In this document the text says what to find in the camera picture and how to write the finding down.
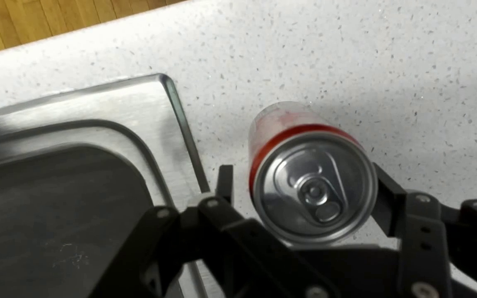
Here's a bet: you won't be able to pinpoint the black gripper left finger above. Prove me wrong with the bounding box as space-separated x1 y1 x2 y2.
89 165 341 298

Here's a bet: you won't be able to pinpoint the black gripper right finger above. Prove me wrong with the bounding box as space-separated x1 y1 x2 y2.
372 165 477 298

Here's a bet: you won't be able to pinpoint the red soda can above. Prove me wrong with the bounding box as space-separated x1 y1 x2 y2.
248 102 377 246

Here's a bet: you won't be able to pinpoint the stainless steel double sink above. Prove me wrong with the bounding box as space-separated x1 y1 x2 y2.
0 74 207 298

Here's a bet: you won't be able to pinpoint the wooden lower drawers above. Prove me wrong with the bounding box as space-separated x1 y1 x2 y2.
0 0 182 51

